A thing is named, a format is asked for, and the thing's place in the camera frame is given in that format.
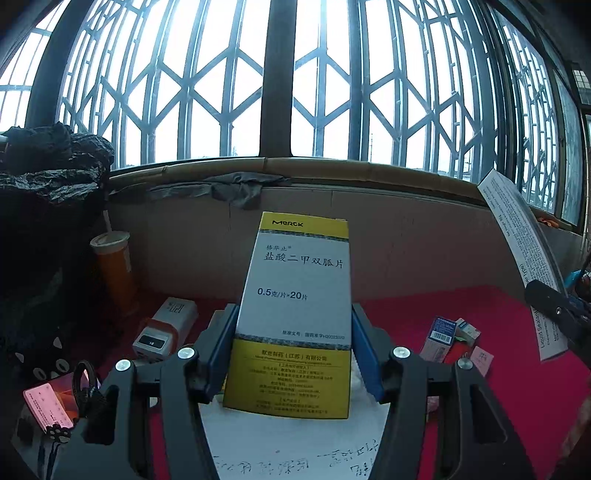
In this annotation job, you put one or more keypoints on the orange cloth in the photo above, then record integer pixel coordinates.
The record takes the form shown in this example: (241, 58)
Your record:
(549, 222)

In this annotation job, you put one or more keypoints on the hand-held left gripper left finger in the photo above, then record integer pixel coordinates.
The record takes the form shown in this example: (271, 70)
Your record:
(224, 337)

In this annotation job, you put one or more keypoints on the white handwritten paper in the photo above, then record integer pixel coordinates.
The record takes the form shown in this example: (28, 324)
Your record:
(286, 443)

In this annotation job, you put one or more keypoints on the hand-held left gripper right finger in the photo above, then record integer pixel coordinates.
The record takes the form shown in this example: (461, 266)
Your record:
(364, 350)

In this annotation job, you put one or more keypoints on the window with metal grille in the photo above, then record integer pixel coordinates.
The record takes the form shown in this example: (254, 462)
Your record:
(295, 78)

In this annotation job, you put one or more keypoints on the white orange box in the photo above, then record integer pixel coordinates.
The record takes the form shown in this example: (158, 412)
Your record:
(166, 323)

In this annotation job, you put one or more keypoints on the magenta table cloth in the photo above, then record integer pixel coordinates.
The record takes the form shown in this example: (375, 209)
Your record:
(508, 406)

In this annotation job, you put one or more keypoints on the orange drink cup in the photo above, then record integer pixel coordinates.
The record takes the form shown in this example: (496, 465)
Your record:
(115, 272)

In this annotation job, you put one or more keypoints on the pink tissue packet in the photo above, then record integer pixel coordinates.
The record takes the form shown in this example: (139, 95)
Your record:
(481, 361)

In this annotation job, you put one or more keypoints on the small white medicine box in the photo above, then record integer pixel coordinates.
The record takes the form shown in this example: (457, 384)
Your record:
(468, 330)

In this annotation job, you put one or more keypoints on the dark printed bag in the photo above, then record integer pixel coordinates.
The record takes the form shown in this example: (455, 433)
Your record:
(37, 323)

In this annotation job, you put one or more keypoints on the yellow white medicine box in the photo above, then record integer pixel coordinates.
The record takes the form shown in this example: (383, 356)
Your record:
(295, 286)

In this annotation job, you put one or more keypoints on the cardboard strip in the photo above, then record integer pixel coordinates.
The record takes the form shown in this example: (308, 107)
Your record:
(369, 177)

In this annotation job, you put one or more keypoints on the blue medicine box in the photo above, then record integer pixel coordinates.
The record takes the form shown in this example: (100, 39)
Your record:
(438, 334)

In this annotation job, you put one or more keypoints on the white printed leaflet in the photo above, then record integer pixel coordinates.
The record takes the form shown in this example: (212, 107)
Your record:
(512, 217)

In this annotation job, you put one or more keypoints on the blue plastic bag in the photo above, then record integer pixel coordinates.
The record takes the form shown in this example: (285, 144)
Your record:
(573, 278)

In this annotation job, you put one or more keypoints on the black plastic bag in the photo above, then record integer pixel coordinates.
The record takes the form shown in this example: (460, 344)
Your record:
(51, 180)

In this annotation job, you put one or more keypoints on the pink blister pack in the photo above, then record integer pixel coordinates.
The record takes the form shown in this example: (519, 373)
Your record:
(51, 401)

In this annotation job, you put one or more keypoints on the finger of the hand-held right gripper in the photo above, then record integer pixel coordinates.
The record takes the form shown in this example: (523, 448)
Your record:
(554, 307)

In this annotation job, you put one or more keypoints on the white drinking straw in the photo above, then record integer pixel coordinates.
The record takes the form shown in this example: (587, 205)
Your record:
(108, 224)

